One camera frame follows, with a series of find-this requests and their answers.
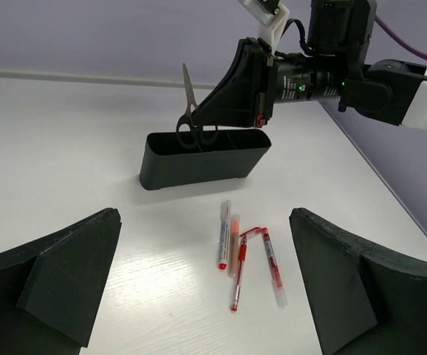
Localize red gel pen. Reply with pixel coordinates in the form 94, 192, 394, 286
230, 235, 247, 312

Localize white marker red cap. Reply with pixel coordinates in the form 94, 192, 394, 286
218, 200, 231, 271

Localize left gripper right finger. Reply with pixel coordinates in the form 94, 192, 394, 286
290, 208, 427, 354

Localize black desk organizer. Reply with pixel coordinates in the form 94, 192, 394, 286
139, 129, 272, 190

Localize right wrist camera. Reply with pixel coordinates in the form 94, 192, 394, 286
238, 0, 290, 54

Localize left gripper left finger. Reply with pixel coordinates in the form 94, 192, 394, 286
0, 208, 122, 354

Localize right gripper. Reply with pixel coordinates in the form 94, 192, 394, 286
192, 1, 377, 128

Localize black handled scissors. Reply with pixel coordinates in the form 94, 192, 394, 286
175, 63, 219, 149

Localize red clip clear pen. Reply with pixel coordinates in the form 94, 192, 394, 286
240, 227, 288, 308

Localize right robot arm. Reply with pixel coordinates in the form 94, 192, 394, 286
186, 1, 427, 132

